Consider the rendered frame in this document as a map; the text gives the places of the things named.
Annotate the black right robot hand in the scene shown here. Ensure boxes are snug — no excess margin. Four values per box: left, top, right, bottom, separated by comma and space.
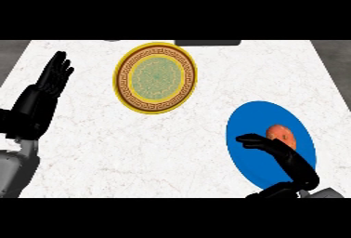
234, 133, 321, 199

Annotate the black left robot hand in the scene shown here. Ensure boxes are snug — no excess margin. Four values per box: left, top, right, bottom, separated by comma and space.
0, 50, 75, 141

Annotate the orange squash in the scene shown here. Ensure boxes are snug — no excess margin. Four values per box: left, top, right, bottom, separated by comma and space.
263, 124, 297, 152

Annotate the blue plate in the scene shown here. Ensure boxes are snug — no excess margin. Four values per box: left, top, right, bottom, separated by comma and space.
224, 100, 318, 191

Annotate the yellow and brown patterned plate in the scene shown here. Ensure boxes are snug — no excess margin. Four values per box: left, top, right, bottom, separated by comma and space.
112, 42, 199, 115

